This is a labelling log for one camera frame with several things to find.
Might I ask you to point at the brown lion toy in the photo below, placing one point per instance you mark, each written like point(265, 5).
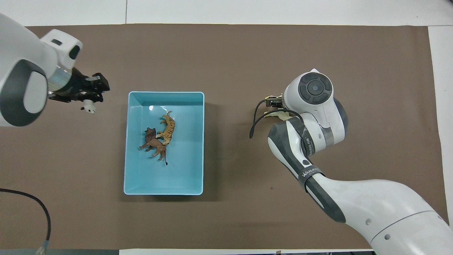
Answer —
point(155, 144)

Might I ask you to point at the cream llama toy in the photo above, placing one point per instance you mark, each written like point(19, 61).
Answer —
point(281, 114)

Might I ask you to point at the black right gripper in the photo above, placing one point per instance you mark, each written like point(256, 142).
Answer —
point(274, 103)

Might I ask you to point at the orange striped tiger toy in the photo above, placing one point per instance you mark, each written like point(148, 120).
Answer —
point(170, 129)

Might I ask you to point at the blue plastic storage box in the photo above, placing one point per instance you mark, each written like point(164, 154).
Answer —
point(187, 170)

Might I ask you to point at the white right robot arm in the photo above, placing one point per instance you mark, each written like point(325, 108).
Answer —
point(371, 202)

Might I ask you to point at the brown table mat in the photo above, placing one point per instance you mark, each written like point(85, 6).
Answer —
point(230, 53)

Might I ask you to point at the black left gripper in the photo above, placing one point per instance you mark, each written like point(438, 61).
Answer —
point(76, 88)

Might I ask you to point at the black and white panda toy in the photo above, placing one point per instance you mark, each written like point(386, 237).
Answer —
point(89, 106)

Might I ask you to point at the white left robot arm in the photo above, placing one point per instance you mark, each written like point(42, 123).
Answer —
point(21, 71)

